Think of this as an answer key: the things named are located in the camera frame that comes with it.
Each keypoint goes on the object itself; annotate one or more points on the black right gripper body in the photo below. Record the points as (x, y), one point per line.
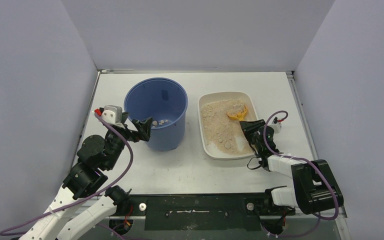
(253, 127)

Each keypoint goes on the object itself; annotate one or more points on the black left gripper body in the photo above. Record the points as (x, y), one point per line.
(134, 131)

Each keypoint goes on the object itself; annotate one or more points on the yellow slotted litter scoop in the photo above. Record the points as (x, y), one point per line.
(237, 112)

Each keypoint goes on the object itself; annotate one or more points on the blue plastic bucket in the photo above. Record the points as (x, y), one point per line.
(166, 102)

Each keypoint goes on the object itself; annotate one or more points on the white plastic litter tray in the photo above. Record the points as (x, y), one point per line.
(219, 96)

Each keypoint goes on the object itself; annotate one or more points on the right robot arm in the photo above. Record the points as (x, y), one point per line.
(314, 189)

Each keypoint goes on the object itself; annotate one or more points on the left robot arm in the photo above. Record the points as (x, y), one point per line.
(82, 201)

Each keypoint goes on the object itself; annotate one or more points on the grey litter clump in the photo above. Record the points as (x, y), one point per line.
(227, 145)

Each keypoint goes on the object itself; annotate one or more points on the beige cat litter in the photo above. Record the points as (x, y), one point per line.
(219, 129)

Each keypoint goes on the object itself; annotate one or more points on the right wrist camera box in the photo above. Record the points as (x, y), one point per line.
(276, 125)

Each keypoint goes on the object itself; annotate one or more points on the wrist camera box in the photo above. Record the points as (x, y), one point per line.
(276, 125)
(111, 114)

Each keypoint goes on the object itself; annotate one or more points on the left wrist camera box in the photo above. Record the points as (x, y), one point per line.
(111, 114)

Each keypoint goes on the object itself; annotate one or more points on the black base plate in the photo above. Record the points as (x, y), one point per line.
(207, 212)

